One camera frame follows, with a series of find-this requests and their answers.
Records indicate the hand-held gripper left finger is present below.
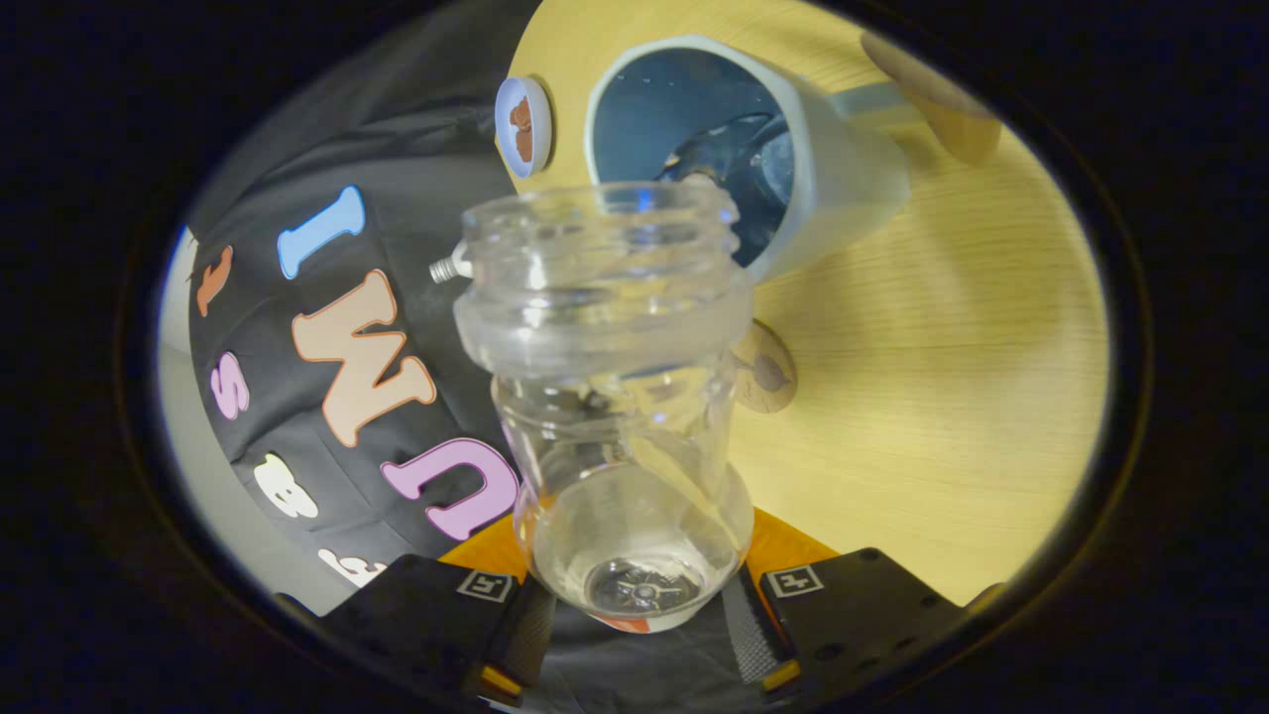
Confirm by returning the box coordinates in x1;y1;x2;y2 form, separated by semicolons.
322;516;556;707

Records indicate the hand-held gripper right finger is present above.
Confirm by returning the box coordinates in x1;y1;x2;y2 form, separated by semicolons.
722;508;968;705

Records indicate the clear plastic juice bottle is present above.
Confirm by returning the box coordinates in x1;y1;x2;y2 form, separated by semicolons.
453;180;756;634

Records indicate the pale blue cup wooden handle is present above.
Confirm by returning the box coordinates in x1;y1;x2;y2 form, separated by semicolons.
583;30;1002;284

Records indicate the light wooden table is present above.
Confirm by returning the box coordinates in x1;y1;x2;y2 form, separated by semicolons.
496;0;1111;608

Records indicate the black backdrop cloth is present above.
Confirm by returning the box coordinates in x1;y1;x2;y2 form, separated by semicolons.
188;0;794;714

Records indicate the blue plate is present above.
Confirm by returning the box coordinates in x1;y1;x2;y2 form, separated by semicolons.
494;75;554;179

